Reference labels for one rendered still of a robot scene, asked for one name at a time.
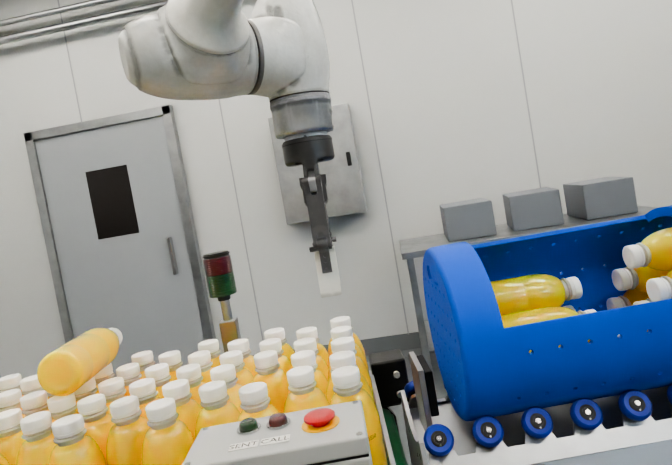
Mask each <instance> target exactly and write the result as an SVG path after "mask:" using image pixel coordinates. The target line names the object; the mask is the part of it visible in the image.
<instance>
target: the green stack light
mask: <svg viewBox="0 0 672 465"><path fill-rule="evenodd" d="M206 281H207V286H208V292H209V297H210V298H219V297H224V296H228V295H232V294H234V293H236V292H237V289H236V282H235V277H234V272H233V271H232V272H230V273H227V274H223V275H218V276H211V277H207V276H206Z"/></svg>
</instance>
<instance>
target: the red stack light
mask: <svg viewBox="0 0 672 465"><path fill-rule="evenodd" d="M203 264H204V270H205V275H206V276H207V277H211V276H218V275H223V274H227V273H230V272H232V271H233V267H232V261H231V255H230V254H229V255H227V256H223V257H219V258H213V259H203Z"/></svg>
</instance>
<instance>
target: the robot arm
mask: <svg viewBox="0 0 672 465"><path fill-rule="evenodd" d="M242 3H243V0H169V1H168V3H167V4H166V5H165V6H163V7H161V8H159V9H158V12H157V13H149V14H144V15H141V16H139V17H137V18H136V19H134V20H132V21H131V22H129V23H128V24H127V25H125V27H124V30H123V31H122V32H121V33H120V35H119V38H118V44H119V51H120V57H121V61H122V66H123V69H124V73H125V75H126V78H127V79H128V81H129V82H130V83H131V84H132V85H134V86H135V87H137V89H138V90H139V91H141V92H144V93H146V94H149V95H152V96H155V97H160V98H165V99H172V100H217V99H226V98H231V97H235V96H241V95H258V96H263V97H268V98H269V102H270V110H271V113H272V119H273V125H274V131H275V136H276V138H277V139H281V140H285V142H283V144H282V150H283V156H284V162H285V165H286V166H288V167H295V166H303V174H304V177H303V178H299V182H300V187H301V189H302V190H303V197H304V203H305V205H306V206H307V208H308V214H309V220H310V226H311V232H312V238H313V243H312V244H313V247H309V250H310V252H314V258H315V264H316V270H317V276H318V282H319V288H320V294H321V297H322V298H325V297H331V296H337V295H341V294H342V292H341V286H340V285H341V282H340V276H339V270H338V264H337V258H336V252H335V246H334V242H337V240H336V237H331V235H332V233H331V232H330V226H329V220H328V214H327V208H326V204H327V203H328V196H327V190H326V186H327V180H326V174H320V170H319V165H318V163H320V162H326V161H330V160H333V159H334V157H335V154H334V148H333V142H332V137H330V135H327V133H328V132H331V131H333V129H334V125H333V124H332V113H333V112H332V106H331V97H330V93H329V79H330V62H329V54H328V48H327V43H326V38H325V34H324V30H323V27H322V23H321V20H320V17H319V14H318V12H317V9H316V7H315V5H314V3H313V1H312V0H257V2H256V4H255V6H254V9H253V12H252V19H247V18H246V17H245V15H244V13H243V12H242V11H241V6H242Z"/></svg>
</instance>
